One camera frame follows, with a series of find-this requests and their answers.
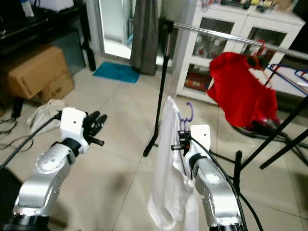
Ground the purple clothes hanger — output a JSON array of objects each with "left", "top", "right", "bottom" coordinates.
[{"left": 177, "top": 102, "right": 194, "bottom": 133}]

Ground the plain white garment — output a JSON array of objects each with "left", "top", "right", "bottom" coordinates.
[{"left": 146, "top": 95, "right": 201, "bottom": 231}]

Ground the red clothes hanger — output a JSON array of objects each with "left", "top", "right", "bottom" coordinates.
[{"left": 244, "top": 38, "right": 269, "bottom": 69}]

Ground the blue clothes hanger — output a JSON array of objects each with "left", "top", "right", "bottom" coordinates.
[{"left": 266, "top": 62, "right": 308, "bottom": 98}]

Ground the small cardboard box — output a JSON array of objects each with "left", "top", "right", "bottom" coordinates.
[{"left": 40, "top": 72, "right": 76, "bottom": 103}]

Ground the white crumpled cloth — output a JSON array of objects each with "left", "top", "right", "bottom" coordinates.
[{"left": 27, "top": 99, "right": 66, "bottom": 135}]

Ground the teal floor mat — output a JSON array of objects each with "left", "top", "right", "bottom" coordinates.
[{"left": 92, "top": 61, "right": 141, "bottom": 84}]

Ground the black power adapter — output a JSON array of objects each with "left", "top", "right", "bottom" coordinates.
[{"left": 12, "top": 97, "right": 24, "bottom": 119}]

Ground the large cardboard box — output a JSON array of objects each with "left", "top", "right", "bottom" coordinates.
[{"left": 2, "top": 45, "right": 71, "bottom": 100}]

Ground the black round floor base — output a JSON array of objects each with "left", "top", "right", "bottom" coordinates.
[{"left": 231, "top": 120, "right": 279, "bottom": 141}]

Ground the red garment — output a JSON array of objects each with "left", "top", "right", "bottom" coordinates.
[{"left": 206, "top": 51, "right": 281, "bottom": 129}]

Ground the glass door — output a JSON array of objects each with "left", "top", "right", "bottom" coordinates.
[{"left": 99, "top": 0, "right": 179, "bottom": 61}]

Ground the grey curtain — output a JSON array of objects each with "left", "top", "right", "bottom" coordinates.
[{"left": 129, "top": 0, "right": 163, "bottom": 76}]

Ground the chrome black clothes rack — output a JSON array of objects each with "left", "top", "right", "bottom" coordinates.
[{"left": 142, "top": 18, "right": 308, "bottom": 193}]

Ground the white box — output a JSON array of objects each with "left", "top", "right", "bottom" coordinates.
[{"left": 36, "top": 0, "right": 76, "bottom": 13}]

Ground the white glass door cabinet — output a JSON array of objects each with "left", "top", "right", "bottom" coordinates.
[{"left": 175, "top": 0, "right": 308, "bottom": 104}]

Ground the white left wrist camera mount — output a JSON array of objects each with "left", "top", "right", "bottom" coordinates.
[{"left": 60, "top": 107, "right": 90, "bottom": 145}]

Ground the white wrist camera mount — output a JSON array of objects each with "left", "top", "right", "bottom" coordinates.
[
  {"left": 183, "top": 124, "right": 212, "bottom": 167},
  {"left": 60, "top": 107, "right": 90, "bottom": 145}
]

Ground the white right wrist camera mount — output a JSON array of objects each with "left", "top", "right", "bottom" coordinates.
[{"left": 183, "top": 124, "right": 212, "bottom": 167}]

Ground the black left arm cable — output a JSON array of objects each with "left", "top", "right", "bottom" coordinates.
[{"left": 0, "top": 112, "right": 62, "bottom": 170}]

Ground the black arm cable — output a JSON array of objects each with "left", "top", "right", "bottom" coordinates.
[
  {"left": 189, "top": 136, "right": 265, "bottom": 231},
  {"left": 0, "top": 112, "right": 62, "bottom": 170}
]

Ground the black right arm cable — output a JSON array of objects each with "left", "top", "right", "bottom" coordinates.
[{"left": 189, "top": 136, "right": 265, "bottom": 231}]

